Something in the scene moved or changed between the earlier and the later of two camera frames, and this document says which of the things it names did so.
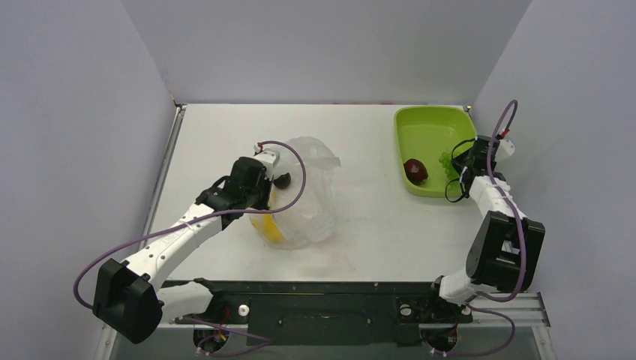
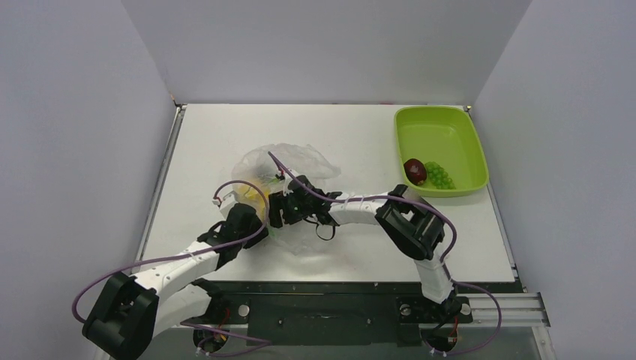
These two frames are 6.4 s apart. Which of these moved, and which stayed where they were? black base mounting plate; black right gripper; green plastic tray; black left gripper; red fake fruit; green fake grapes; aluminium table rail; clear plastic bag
Moved: clear plastic bag; black left gripper; black right gripper; green fake grapes
Stayed: black base mounting plate; red fake fruit; green plastic tray; aluminium table rail
